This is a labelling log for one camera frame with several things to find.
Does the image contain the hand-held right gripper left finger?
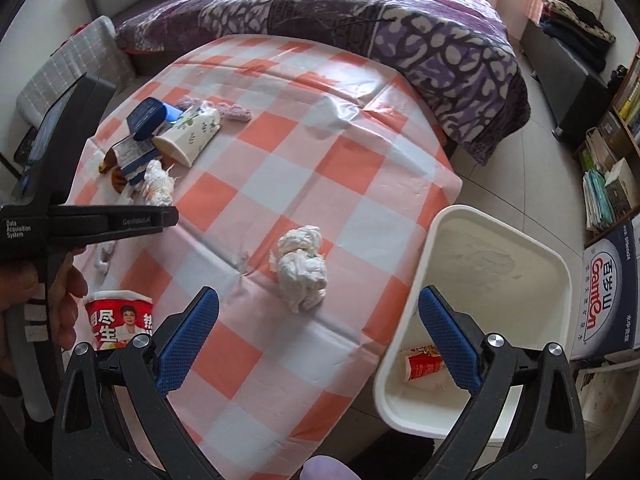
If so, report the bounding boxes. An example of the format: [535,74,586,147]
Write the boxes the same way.
[51,286,236,480]

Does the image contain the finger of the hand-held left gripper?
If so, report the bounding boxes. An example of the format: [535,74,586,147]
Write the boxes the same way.
[49,204,180,250]

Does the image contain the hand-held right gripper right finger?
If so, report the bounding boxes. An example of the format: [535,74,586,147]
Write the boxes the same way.
[417,285,583,480]

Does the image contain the white trash bin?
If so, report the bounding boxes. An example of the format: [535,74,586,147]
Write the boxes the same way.
[372,204,575,436]

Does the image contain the large white tissue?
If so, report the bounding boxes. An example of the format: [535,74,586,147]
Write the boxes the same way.
[269,225,329,315]

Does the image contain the person's left hand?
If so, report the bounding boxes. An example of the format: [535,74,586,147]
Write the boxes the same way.
[46,262,88,352]

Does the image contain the red paper cup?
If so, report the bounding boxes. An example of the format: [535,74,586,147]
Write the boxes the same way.
[398,344,446,383]

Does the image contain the small white tissue scrap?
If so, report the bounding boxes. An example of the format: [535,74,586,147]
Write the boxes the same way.
[92,240,118,276]

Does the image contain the small crumpled white tissue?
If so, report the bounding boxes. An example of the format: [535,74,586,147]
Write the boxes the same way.
[141,159,177,207]

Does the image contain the blue white packet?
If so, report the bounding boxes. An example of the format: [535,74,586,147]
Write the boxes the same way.
[114,139,156,187]

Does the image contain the red instant noodle cup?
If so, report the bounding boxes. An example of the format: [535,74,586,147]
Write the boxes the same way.
[82,290,155,352]

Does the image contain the dark blue box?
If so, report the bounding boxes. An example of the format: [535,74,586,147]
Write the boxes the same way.
[126,97,166,141]

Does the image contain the grey checked cover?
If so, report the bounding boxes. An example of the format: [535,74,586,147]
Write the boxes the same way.
[17,15,138,126]

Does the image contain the blue white cardboard box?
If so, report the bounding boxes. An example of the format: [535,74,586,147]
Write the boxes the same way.
[570,215,640,361]

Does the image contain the orange white checkered tablecloth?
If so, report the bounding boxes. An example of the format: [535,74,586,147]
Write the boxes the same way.
[65,34,463,480]

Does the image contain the person's purple clothing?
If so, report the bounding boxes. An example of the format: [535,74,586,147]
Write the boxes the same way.
[300,455,353,480]

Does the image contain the beige tissue box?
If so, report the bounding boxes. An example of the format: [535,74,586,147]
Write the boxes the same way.
[604,157,638,211]

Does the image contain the wooden bookshelf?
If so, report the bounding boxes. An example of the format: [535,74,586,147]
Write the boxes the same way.
[575,50,640,236]

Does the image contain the bed with purple quilt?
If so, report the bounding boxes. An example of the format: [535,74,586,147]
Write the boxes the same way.
[115,0,531,166]

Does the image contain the black bench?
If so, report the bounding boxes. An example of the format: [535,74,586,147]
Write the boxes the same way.
[520,22,613,141]

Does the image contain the thin black stick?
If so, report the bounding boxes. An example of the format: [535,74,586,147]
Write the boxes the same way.
[336,14,392,28]

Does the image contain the pile of dark clothes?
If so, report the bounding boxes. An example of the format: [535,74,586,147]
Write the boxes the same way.
[540,0,616,71]

